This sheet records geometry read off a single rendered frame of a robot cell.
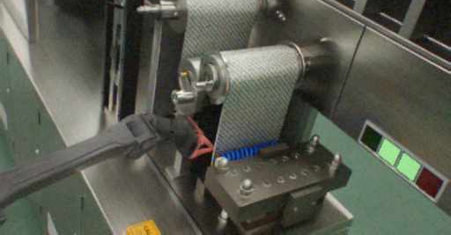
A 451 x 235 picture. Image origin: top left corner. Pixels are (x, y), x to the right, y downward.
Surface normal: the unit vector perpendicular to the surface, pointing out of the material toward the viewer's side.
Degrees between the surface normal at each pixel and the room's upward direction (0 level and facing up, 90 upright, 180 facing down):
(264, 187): 0
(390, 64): 90
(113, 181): 0
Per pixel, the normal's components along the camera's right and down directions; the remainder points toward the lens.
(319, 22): -0.83, 0.16
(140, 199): 0.18, -0.83
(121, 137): 0.54, -0.55
